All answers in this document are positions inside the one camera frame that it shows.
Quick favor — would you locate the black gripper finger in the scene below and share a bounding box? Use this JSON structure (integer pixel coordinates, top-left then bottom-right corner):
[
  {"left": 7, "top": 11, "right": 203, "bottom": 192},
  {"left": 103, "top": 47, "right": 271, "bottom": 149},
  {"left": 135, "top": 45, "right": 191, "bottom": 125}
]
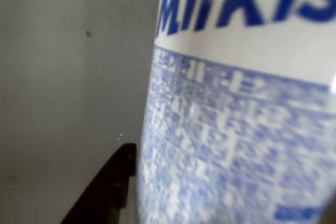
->
[
  {"left": 60, "top": 143, "right": 138, "bottom": 224},
  {"left": 321, "top": 196, "right": 336, "bottom": 224}
]

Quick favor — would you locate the white blue Milkis can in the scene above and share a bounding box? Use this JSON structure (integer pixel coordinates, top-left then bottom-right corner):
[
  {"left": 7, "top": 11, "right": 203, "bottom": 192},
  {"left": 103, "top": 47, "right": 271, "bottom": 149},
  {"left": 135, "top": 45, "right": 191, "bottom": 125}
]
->
[{"left": 136, "top": 0, "right": 336, "bottom": 224}]

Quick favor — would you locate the dark grey desk mat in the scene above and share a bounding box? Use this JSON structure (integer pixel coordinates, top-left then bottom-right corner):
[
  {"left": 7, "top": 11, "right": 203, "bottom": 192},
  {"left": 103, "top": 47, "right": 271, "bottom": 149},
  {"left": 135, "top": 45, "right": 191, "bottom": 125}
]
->
[{"left": 0, "top": 0, "right": 163, "bottom": 224}]

